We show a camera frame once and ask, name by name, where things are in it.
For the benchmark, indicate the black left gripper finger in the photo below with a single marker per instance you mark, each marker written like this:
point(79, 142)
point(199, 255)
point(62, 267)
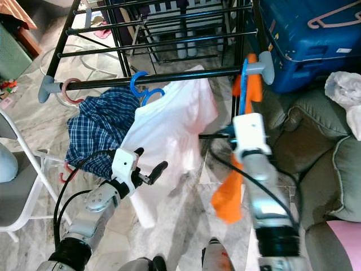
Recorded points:
point(158, 174)
point(138, 151)

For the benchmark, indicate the orange shirt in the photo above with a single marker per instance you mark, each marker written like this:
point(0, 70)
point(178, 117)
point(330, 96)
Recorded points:
point(228, 197)

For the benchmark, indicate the blue plastic hanger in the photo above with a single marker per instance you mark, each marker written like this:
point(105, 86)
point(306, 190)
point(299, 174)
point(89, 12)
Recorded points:
point(243, 90)
point(132, 84)

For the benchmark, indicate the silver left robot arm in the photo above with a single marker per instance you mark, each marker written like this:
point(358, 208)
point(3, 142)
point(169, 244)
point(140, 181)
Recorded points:
point(98, 206)

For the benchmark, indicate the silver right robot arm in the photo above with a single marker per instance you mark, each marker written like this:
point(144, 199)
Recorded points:
point(268, 209)

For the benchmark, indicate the coral red hanger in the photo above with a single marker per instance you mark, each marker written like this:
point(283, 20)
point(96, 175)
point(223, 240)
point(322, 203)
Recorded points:
point(64, 93)

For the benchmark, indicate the pink plastic hanger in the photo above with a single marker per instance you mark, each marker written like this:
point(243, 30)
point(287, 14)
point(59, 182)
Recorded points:
point(313, 23)

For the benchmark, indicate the white shirt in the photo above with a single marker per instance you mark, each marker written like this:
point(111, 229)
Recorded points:
point(169, 130)

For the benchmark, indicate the blue plaid shirt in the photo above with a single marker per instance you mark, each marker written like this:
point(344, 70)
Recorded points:
point(98, 132)

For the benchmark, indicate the grey robot left leg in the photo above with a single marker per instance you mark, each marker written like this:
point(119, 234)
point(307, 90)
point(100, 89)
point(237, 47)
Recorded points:
point(141, 264)

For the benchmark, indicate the black clothes drying rack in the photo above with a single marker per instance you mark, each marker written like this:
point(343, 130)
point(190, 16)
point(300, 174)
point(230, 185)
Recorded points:
point(203, 72)

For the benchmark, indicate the white grey folding chair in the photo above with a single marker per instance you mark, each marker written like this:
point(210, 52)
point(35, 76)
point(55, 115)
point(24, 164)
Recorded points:
point(14, 197)

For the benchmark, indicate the light blue pillow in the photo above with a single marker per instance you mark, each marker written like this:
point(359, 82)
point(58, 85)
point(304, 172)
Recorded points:
point(7, 166)

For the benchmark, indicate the small colourful toy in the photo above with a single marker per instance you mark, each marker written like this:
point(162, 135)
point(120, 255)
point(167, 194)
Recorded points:
point(11, 86)

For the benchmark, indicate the white slatted shelf unit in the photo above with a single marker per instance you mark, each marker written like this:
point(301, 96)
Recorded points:
point(180, 11)

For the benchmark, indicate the grey-green sofa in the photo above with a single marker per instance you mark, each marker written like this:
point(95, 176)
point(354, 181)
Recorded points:
point(316, 164)

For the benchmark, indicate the green cabinet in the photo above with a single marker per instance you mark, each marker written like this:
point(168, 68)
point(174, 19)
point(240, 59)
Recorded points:
point(11, 56)

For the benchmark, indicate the wooden table with peach cloth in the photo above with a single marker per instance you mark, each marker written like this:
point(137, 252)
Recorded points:
point(14, 8)

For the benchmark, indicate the blue hard-shell suitcase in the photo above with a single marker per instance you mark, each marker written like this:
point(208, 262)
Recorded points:
point(304, 39)

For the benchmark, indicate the white crumpled cloth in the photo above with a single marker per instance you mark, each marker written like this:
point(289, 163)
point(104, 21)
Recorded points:
point(344, 90)

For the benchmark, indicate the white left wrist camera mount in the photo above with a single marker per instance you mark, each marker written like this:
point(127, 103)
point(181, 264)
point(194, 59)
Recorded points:
point(124, 165)

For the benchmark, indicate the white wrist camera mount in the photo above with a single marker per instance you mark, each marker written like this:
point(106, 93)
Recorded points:
point(124, 165)
point(251, 132)

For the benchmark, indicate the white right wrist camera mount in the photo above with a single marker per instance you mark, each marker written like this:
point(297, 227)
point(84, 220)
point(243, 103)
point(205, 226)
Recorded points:
point(251, 132)

